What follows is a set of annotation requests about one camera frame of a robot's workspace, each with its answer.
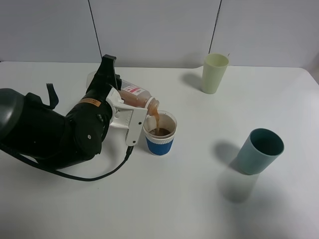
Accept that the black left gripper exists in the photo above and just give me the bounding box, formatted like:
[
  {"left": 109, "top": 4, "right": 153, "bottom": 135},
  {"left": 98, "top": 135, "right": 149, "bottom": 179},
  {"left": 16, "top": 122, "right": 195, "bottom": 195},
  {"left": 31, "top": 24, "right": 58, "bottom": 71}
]
[{"left": 66, "top": 54, "right": 121, "bottom": 164}]

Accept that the plastic drink bottle pink label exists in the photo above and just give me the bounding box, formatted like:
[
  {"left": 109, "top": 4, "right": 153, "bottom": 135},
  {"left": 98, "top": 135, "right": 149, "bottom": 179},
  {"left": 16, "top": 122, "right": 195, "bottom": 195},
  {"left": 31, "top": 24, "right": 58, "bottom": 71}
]
[{"left": 85, "top": 70, "right": 160, "bottom": 118}]

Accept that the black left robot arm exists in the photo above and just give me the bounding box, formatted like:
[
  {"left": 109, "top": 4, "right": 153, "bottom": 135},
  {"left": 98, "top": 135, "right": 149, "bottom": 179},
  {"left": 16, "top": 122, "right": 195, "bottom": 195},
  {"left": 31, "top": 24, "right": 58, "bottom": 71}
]
[{"left": 0, "top": 55, "right": 121, "bottom": 169}]

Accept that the clear cup with blue sleeve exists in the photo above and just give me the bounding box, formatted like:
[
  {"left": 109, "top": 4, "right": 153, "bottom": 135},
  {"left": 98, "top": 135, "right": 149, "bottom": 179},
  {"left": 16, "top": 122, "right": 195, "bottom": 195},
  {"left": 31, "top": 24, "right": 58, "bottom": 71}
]
[{"left": 143, "top": 111, "right": 177, "bottom": 156}]

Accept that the pale yellow-green plastic cup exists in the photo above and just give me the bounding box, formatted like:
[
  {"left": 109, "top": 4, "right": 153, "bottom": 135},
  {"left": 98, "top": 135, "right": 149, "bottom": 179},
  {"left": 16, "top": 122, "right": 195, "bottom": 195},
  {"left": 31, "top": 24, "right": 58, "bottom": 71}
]
[{"left": 202, "top": 53, "right": 229, "bottom": 94}]

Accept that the blue-grey plastic cup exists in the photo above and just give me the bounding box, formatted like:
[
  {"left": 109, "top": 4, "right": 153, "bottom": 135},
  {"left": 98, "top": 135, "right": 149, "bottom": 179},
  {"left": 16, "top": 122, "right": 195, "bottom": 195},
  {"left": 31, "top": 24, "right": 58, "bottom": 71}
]
[{"left": 236, "top": 128, "right": 285, "bottom": 175}]

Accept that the black cable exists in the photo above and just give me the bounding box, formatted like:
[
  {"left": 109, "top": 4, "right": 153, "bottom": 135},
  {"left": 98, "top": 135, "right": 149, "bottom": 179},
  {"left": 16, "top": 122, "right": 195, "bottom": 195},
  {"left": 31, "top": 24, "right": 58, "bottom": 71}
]
[{"left": 0, "top": 141, "right": 134, "bottom": 181}]

